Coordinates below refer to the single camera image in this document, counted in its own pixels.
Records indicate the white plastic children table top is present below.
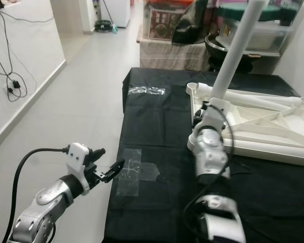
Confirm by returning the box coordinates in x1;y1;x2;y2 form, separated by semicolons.
186;82;304;168

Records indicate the black tablecloth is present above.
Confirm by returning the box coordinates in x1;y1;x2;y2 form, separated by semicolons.
102;67;304;243

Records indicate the clear tape strip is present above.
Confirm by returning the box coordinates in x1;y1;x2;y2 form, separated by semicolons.
128;87;167;96

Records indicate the black wok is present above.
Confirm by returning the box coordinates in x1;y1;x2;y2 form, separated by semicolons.
204;34;259;71

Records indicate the patterned cloth covered table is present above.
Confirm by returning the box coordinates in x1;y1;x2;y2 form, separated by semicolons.
138;38;211;71

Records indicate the orange lid storage box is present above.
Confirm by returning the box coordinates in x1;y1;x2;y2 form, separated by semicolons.
144;0;198;41

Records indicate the clear plastic storage bin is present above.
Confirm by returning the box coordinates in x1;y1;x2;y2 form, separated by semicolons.
220;20;294;51

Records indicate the dark green pot lid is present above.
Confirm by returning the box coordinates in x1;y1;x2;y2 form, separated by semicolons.
217;3;287;22

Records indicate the mop with teal head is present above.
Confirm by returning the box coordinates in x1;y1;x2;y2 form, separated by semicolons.
101;0;119;33

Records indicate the white chest freezer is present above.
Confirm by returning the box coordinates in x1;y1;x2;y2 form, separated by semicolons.
104;0;131;28

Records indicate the black framed tablet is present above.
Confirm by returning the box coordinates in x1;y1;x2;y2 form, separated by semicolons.
281;0;304;12

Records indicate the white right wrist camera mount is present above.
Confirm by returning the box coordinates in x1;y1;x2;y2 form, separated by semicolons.
195;99;229;135

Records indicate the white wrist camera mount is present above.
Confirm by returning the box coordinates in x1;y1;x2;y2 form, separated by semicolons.
66;143;94;195
195;99;229;135

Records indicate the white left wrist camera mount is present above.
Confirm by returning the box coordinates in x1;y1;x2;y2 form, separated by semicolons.
66;143;94;195

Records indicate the black wall cable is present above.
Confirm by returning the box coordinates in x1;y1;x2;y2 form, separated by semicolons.
0;46;13;76
3;10;28;102
10;10;59;23

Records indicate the black coiled hose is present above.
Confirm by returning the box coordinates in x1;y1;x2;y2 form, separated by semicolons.
95;19;115;32

